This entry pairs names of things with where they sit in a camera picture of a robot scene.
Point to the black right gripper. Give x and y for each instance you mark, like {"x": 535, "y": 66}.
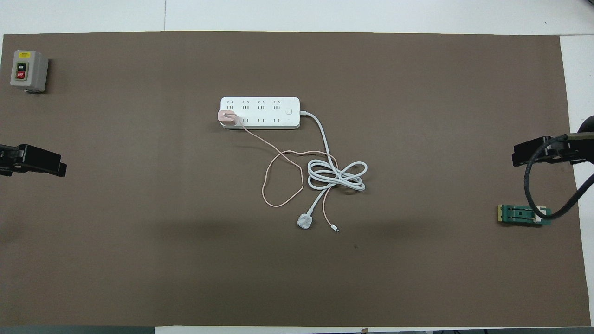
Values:
{"x": 550, "y": 148}

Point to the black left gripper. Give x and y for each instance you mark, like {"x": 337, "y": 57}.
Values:
{"x": 41, "y": 161}

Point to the pink wall charger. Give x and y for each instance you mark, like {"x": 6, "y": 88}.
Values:
{"x": 226, "y": 118}

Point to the white power strip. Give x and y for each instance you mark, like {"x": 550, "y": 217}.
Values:
{"x": 260, "y": 112}

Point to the brown table mat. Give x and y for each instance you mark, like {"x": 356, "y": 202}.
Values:
{"x": 139, "y": 255}

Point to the grey on-off switch box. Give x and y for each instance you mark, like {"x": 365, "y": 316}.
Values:
{"x": 32, "y": 69}

